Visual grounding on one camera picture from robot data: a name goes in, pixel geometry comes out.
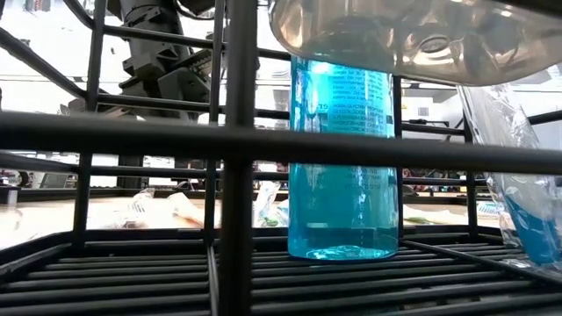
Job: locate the orange toothbrush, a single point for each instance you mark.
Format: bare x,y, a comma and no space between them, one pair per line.
186,208

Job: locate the blue mouthwash bottle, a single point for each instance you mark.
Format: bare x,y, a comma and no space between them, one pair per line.
342,206

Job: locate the white-green toothbrush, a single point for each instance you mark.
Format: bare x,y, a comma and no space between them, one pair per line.
434,216

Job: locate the bagged blue bottle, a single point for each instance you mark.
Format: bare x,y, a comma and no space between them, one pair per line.
533,228

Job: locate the white pillar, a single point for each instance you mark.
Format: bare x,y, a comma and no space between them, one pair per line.
105,159

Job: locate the black cabinet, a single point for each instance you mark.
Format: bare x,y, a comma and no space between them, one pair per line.
130,183

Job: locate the purple toothbrush in clear wrap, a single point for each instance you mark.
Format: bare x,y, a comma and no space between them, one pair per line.
140,210

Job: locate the person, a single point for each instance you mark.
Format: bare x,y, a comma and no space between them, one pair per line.
283,167

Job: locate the clear plastic container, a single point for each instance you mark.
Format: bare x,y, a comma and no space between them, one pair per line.
439,44

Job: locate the yellow object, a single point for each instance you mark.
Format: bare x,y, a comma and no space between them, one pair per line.
463,188

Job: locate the blue toothbrush in clear wrap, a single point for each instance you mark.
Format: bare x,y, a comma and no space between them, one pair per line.
487,208

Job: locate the silver ventilation duct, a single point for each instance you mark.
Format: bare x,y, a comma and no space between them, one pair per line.
278,70

